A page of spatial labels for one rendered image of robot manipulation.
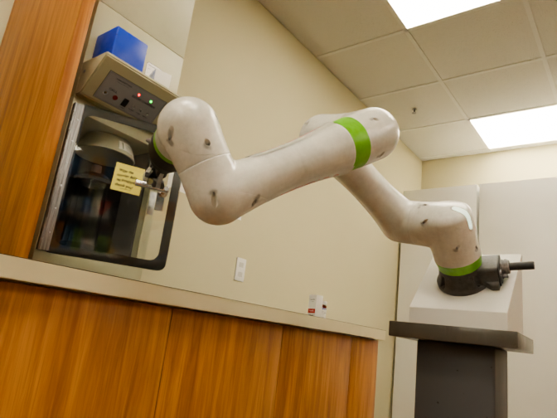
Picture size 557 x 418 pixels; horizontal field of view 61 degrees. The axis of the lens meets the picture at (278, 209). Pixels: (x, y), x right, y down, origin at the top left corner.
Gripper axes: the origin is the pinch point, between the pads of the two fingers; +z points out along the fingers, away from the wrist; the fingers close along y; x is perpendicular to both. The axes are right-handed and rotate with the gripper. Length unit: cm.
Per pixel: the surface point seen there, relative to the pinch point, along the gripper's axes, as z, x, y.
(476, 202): 142, -263, 82
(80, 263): 20.5, 10.4, -21.9
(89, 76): 10.4, 18.9, 24.9
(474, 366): -21, -86, -35
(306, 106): 128, -102, 105
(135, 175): 14.0, 2.1, 2.9
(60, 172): 14.0, 20.0, -1.0
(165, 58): 27, -1, 47
